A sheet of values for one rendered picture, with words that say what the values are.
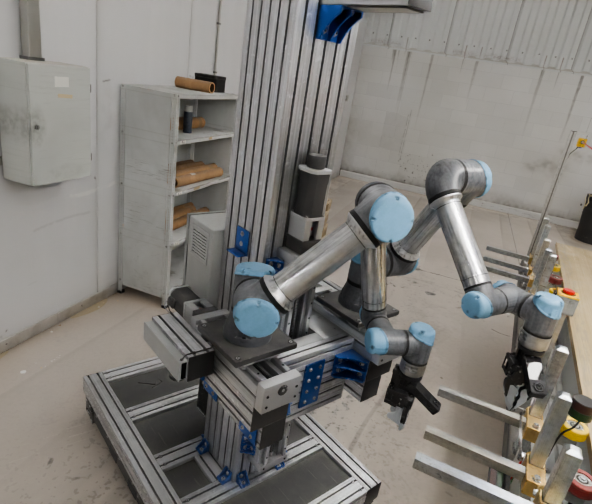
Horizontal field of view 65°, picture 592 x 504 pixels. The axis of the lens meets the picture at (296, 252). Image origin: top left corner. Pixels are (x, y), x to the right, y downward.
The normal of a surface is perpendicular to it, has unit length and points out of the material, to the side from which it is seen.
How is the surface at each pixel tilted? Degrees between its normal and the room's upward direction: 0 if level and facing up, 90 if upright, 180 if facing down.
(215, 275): 90
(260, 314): 95
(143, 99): 90
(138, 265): 90
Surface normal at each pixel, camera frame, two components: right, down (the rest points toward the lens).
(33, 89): 0.92, 0.26
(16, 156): -0.36, 0.29
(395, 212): 0.23, 0.29
